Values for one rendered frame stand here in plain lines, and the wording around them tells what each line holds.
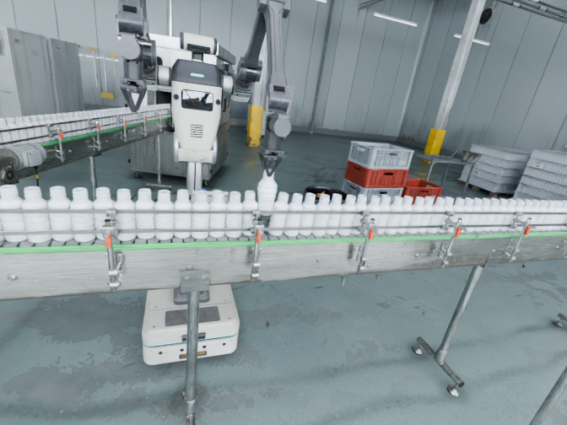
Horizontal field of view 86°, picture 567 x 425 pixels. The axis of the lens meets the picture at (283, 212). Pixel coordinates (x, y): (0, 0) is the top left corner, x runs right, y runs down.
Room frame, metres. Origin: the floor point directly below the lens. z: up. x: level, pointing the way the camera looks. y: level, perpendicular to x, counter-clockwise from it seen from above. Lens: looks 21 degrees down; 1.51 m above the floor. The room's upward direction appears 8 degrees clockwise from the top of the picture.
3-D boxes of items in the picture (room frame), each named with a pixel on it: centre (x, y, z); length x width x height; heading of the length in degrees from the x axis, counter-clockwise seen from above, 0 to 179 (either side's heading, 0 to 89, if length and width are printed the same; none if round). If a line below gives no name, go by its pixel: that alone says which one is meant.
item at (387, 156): (3.55, -1.01, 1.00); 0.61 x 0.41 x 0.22; 118
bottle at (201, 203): (0.96, 0.28, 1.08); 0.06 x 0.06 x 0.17
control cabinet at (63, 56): (6.29, 4.80, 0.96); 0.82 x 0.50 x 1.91; 3
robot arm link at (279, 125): (1.02, 0.06, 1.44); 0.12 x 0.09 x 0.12; 20
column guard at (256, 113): (8.77, 1.15, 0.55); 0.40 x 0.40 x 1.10; 21
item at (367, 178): (3.55, -1.02, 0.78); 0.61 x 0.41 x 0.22; 118
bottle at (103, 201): (0.86, 0.56, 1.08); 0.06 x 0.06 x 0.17
